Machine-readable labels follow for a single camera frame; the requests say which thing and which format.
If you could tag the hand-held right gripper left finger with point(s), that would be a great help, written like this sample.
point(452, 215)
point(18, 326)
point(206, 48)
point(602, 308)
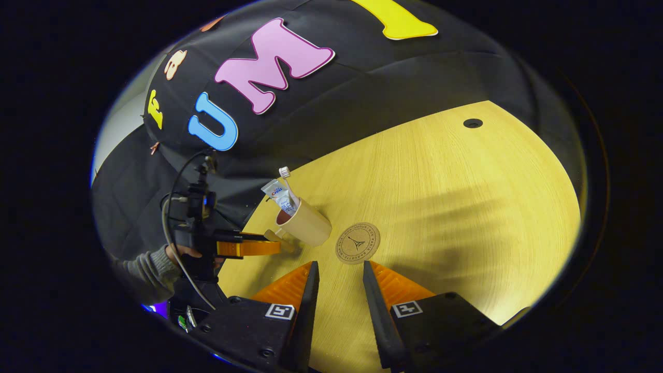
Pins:
point(308, 311)

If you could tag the round cork coaster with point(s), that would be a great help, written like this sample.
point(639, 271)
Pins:
point(357, 243)

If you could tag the white toothbrush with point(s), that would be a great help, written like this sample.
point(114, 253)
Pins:
point(285, 173)

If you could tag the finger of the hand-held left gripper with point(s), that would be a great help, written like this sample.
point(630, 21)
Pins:
point(254, 236)
point(248, 248)

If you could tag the white toothpaste tube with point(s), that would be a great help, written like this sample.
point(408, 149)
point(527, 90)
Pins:
point(277, 194)

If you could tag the black backdrop cloth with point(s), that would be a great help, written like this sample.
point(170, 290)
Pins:
point(362, 88)

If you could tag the red clip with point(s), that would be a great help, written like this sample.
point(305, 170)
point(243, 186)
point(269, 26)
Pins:
point(154, 148)

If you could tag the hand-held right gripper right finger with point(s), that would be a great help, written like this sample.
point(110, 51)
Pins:
point(378, 316)

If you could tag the beige cup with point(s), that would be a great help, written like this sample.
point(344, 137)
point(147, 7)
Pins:
point(311, 225)

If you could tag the wooden desktop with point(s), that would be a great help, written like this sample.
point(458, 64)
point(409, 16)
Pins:
point(466, 207)

